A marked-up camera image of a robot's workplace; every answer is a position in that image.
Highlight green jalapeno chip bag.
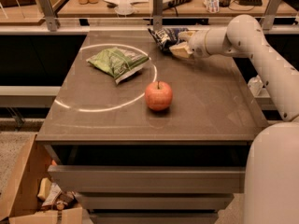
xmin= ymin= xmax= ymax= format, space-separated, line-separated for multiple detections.
xmin=87 ymin=47 xmax=150 ymax=84

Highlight metal bracket right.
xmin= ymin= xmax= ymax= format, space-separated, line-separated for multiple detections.
xmin=260 ymin=0 xmax=282 ymax=31

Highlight white saucer with cup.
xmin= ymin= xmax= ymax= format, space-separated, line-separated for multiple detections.
xmin=115 ymin=0 xmax=135 ymax=16

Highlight grey drawer cabinet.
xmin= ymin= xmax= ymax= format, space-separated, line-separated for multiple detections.
xmin=36 ymin=31 xmax=267 ymax=224

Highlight red apple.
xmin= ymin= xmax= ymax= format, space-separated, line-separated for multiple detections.
xmin=145 ymin=81 xmax=173 ymax=111

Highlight cardboard box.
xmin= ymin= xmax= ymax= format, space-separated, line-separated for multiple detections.
xmin=0 ymin=135 xmax=83 ymax=224

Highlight white patterned mug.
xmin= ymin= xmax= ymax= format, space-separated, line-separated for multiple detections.
xmin=204 ymin=0 xmax=219 ymax=13

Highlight clear sanitizer bottle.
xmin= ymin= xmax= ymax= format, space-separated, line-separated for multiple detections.
xmin=248 ymin=75 xmax=263 ymax=96

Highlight grey power strip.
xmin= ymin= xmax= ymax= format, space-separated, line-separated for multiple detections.
xmin=163 ymin=0 xmax=192 ymax=10

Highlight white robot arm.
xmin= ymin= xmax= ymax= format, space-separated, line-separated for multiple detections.
xmin=170 ymin=14 xmax=299 ymax=224

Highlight metal bracket middle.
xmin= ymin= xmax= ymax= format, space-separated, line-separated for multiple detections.
xmin=152 ymin=0 xmax=163 ymax=31

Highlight metal bracket left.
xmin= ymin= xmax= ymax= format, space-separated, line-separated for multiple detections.
xmin=38 ymin=0 xmax=59 ymax=32

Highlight snack packets in box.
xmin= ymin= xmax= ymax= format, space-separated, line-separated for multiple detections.
xmin=37 ymin=177 xmax=77 ymax=211

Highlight metal bracket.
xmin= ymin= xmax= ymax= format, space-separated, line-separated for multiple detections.
xmin=38 ymin=0 xmax=59 ymax=32
xmin=260 ymin=0 xmax=282 ymax=31
xmin=152 ymin=0 xmax=163 ymax=31

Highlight blue chip bag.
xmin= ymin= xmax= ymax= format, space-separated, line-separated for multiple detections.
xmin=148 ymin=28 xmax=187 ymax=52

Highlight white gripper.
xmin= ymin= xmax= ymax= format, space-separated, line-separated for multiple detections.
xmin=169 ymin=31 xmax=209 ymax=59

